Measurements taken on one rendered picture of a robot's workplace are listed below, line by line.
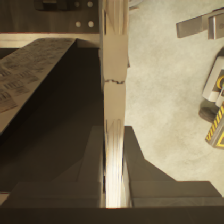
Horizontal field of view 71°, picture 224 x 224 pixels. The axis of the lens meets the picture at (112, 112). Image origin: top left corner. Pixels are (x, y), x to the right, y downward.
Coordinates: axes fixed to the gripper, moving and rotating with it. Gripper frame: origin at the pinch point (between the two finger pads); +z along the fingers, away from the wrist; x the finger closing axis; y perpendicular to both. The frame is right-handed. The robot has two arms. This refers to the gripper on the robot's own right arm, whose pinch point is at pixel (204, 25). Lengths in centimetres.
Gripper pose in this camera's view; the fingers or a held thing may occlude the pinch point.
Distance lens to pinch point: 30.2
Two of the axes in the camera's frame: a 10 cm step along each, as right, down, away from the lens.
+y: 2.8, 8.6, 4.2
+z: -9.6, 2.6, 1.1
